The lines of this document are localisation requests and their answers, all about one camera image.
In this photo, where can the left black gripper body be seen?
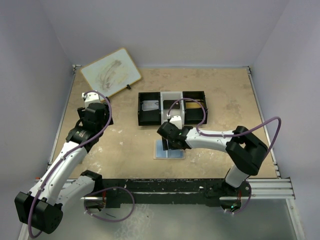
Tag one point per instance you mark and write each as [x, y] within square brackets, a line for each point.
[81, 112]

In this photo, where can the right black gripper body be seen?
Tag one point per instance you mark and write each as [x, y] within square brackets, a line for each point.
[170, 141]

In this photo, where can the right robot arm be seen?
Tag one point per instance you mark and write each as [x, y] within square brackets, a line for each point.
[245, 149]

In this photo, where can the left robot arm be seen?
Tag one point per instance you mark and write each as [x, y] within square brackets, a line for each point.
[43, 206]

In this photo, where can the black card in bin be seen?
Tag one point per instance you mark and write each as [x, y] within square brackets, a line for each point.
[167, 104]

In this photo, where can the gold card in bin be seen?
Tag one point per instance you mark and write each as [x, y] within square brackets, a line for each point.
[192, 105]

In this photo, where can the silver cards stack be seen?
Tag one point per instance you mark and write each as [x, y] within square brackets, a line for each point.
[150, 105]

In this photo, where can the right black tray bin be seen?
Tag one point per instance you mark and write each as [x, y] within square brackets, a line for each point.
[195, 116]

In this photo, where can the black tray bin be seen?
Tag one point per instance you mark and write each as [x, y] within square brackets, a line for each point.
[149, 118]
[195, 116]

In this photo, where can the left black tray bin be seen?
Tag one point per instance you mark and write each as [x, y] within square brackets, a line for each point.
[149, 118]

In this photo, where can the middle white tray bin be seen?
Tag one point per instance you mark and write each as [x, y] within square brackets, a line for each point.
[167, 98]

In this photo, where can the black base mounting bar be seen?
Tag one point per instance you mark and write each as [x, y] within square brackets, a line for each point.
[211, 192]

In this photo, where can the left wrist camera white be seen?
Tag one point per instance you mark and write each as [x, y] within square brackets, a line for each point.
[90, 98]

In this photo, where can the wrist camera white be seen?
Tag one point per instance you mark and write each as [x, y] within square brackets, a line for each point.
[90, 98]
[175, 120]

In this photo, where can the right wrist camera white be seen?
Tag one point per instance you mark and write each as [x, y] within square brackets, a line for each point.
[175, 120]

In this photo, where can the whiteboard with yellow frame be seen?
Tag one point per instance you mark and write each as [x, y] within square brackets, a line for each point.
[111, 73]

